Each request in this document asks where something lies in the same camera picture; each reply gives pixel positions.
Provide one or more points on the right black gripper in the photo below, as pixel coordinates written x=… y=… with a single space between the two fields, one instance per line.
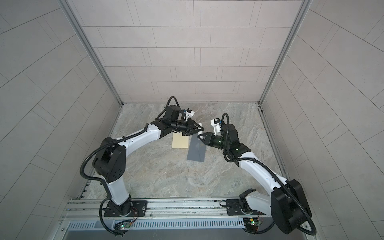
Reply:
x=210 y=138

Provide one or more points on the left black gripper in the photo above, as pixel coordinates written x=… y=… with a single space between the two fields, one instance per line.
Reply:
x=189 y=131

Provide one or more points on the grey envelope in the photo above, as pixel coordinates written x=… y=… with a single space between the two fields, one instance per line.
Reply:
x=197 y=150

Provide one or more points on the yellow paper envelope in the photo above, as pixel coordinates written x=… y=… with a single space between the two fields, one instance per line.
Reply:
x=180 y=141

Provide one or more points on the white glue stick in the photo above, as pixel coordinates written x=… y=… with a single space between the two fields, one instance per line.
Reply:
x=201 y=129

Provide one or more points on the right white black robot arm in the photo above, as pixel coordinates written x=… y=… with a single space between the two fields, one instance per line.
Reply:
x=285 y=200

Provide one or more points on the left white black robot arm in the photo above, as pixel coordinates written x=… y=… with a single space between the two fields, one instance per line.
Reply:
x=107 y=163

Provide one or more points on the right circuit board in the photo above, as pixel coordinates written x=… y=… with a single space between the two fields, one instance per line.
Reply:
x=251 y=224

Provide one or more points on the circuit board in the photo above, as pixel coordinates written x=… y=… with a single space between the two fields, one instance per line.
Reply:
x=122 y=226
x=251 y=224

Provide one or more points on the left circuit board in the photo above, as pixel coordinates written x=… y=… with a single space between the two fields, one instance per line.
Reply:
x=122 y=226

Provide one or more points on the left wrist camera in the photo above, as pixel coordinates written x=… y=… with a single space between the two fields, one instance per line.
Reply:
x=188 y=114

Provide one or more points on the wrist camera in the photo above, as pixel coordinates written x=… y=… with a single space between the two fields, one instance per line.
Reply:
x=188 y=114
x=216 y=124

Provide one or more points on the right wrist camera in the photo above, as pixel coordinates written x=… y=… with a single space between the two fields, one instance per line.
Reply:
x=216 y=124

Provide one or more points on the aluminium mounting rail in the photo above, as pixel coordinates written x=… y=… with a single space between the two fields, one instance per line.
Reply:
x=168 y=208

